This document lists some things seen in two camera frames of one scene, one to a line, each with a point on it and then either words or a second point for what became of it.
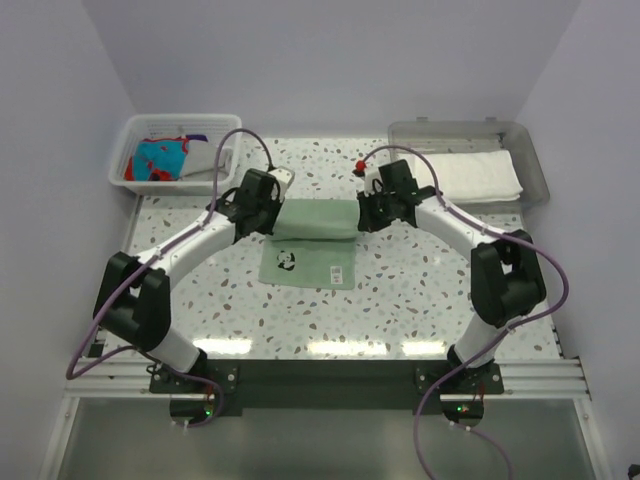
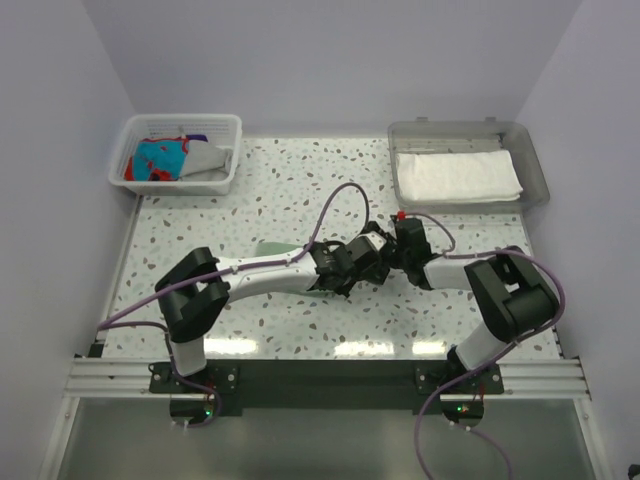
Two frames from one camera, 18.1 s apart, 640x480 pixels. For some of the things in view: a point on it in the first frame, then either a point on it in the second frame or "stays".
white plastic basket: [140, 127] stays
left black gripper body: [268, 213] -> [350, 281]
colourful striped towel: [157, 159] stays
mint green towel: [313, 245] -> [275, 248]
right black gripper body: [379, 209] -> [399, 258]
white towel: [484, 176] stays
